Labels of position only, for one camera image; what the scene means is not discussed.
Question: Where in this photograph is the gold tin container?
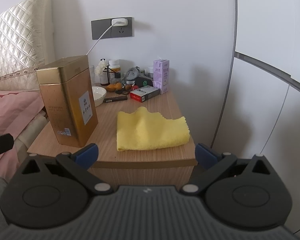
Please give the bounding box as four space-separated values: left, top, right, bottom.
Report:
36 55 99 147

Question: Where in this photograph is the purple drink carton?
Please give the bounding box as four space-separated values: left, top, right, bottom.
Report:
153 58 170 95

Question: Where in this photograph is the black pouch green logo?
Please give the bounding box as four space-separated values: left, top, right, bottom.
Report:
135 76 154 88

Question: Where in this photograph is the yellow cleaning cloth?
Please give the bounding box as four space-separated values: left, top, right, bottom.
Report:
116 107 190 152

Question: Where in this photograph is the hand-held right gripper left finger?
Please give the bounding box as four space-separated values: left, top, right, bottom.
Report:
20 143 114 197

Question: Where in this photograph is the cream quilted headboard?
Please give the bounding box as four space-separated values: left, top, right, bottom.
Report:
0 0 56 92

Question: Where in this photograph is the pink pillow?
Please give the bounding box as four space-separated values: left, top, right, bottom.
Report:
0 90 47 173

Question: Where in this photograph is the white charger cable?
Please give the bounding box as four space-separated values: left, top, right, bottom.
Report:
86 24 115 55

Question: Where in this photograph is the white charger plug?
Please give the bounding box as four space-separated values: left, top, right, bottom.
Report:
111 17 128 27

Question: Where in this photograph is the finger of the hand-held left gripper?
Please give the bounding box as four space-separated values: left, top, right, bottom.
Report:
0 134 15 173

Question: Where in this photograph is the white bowl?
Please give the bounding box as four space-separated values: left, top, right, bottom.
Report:
91 86 107 107

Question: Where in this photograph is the dark brown stick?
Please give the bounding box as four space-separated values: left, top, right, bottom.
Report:
103 96 128 103

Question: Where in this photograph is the white wardrobe grey trim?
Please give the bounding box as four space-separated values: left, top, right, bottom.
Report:
210 0 300 240

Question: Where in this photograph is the dark brown diffuser bottle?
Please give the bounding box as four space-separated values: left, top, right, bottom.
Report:
99 69 110 86

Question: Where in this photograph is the white flower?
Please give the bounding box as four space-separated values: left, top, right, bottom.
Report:
95 59 108 75

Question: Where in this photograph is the cream bed base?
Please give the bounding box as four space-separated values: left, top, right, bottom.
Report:
14 109 50 160

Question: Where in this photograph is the grey wall socket panel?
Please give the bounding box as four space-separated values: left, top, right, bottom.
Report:
91 17 135 40

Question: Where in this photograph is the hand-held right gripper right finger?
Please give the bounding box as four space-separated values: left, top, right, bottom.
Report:
181 143 274 197

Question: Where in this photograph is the white pill bottle orange label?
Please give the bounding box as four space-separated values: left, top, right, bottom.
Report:
108 59 121 75

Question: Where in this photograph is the red and white box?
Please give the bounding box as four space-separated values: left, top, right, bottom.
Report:
129 85 161 103

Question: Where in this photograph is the wooden nightstand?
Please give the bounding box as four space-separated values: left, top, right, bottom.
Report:
27 80 198 189

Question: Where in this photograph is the grey plush toy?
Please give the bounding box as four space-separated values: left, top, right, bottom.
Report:
124 67 142 81

